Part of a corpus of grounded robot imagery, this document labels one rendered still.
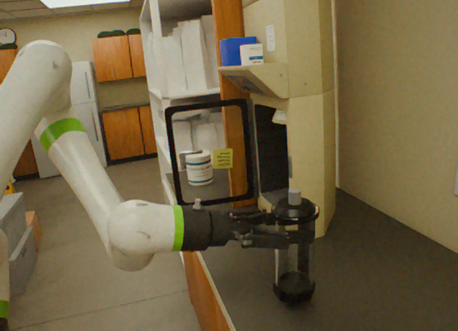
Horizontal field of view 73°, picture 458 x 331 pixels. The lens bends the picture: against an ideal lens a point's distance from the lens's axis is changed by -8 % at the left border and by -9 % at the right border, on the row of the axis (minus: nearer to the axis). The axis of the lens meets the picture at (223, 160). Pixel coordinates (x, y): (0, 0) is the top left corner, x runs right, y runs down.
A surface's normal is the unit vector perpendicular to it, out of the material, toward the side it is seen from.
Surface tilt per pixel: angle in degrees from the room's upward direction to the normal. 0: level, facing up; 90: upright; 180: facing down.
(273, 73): 90
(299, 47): 90
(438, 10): 90
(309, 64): 90
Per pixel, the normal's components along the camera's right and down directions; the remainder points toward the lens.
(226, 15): 0.29, 0.25
